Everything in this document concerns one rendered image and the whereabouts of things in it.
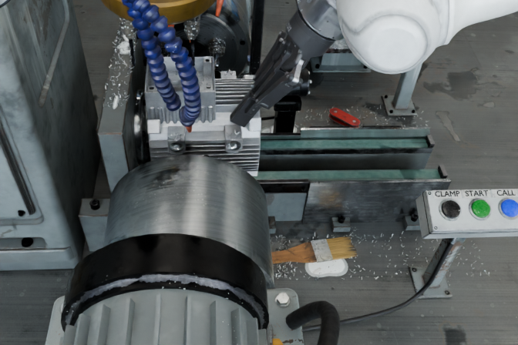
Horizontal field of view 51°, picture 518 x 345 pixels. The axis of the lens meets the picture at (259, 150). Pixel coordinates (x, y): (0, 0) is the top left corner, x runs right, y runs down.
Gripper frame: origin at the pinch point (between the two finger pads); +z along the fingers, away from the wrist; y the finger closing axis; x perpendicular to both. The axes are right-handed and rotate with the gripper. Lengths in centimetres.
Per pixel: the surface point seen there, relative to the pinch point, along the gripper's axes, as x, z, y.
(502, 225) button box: 37.7, -15.0, 21.5
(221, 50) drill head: -0.9, 6.2, -24.0
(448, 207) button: 29.2, -12.1, 19.1
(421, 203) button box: 28.0, -8.5, 16.2
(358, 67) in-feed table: 47, 8, -52
